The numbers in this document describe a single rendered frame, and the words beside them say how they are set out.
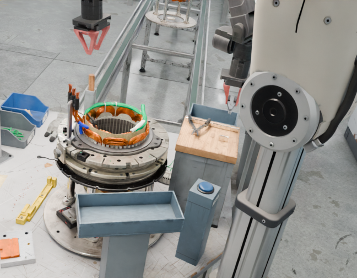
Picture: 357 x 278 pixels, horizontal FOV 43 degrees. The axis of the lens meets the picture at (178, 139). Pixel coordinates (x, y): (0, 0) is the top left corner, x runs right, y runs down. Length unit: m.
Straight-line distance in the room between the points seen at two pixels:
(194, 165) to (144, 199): 0.29
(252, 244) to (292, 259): 1.69
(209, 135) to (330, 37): 0.80
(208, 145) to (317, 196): 1.99
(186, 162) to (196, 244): 0.25
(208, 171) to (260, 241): 0.44
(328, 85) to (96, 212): 0.64
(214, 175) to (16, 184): 0.67
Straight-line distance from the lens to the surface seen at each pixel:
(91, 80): 1.35
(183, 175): 1.45
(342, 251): 2.96
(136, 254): 1.18
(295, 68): 0.80
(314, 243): 2.92
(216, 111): 1.66
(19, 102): 2.08
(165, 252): 1.43
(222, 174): 1.43
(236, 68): 1.36
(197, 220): 1.30
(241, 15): 1.30
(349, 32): 0.75
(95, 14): 1.26
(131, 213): 1.16
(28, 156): 1.78
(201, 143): 1.42
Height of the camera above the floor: 1.78
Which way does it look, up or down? 30 degrees down
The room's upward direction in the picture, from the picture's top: 11 degrees clockwise
